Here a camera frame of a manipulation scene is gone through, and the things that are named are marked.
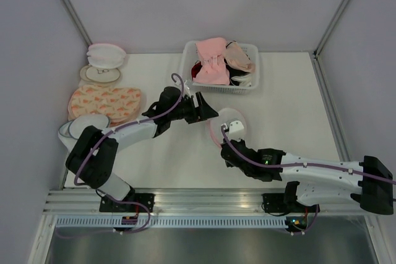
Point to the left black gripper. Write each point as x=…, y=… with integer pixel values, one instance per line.
x=203, y=112

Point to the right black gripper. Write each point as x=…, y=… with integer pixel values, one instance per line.
x=241, y=141

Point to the white mesh laundry bag pink zipper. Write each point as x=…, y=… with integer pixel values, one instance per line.
x=214, y=125

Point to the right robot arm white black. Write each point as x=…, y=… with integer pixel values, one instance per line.
x=313, y=182

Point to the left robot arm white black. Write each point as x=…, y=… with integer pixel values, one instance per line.
x=93, y=155

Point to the pink bra in basket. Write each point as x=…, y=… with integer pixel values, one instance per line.
x=210, y=53

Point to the dark red black bra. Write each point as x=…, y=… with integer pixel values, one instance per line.
x=196, y=72

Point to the white bra in basket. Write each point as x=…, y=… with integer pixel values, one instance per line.
x=242, y=80

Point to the beige bra in basket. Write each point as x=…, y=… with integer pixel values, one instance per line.
x=237, y=59

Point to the carrot print laundry bag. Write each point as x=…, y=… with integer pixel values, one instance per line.
x=118, y=104

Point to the grey-trimmed white mesh laundry bag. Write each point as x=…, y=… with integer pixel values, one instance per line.
x=70, y=132

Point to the white plastic perforated basket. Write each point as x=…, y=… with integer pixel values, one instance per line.
x=190, y=57

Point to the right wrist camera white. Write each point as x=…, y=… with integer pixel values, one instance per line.
x=233, y=129

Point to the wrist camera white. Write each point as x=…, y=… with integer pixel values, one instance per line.
x=187, y=88
x=233, y=129

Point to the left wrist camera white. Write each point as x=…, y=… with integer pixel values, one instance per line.
x=187, y=88

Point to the white slotted cable duct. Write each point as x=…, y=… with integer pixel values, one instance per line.
x=174, y=222

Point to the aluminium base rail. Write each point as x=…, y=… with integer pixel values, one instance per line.
x=81, y=201

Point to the right aluminium frame post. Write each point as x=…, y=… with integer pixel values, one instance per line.
x=341, y=8

